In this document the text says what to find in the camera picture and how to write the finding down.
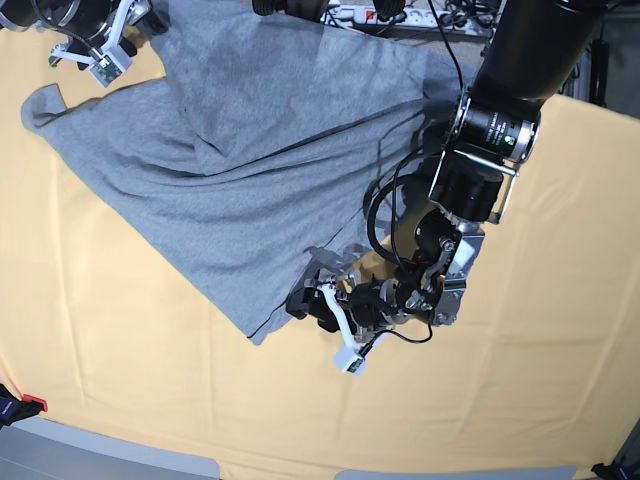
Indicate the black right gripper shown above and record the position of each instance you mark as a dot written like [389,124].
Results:
[143,17]

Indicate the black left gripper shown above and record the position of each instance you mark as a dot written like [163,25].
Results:
[369,307]

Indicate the grey t-shirt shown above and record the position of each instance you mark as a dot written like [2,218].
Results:
[253,157]

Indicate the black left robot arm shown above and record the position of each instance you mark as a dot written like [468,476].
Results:
[492,133]

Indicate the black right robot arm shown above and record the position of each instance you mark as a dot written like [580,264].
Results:
[93,20]

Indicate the yellow table cloth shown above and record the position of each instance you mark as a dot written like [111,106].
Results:
[541,369]

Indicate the red and black clamp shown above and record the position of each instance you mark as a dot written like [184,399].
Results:
[14,409]

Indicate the white power strip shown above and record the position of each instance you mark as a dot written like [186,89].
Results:
[469,18]

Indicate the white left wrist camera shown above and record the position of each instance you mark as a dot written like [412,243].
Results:
[350,361]

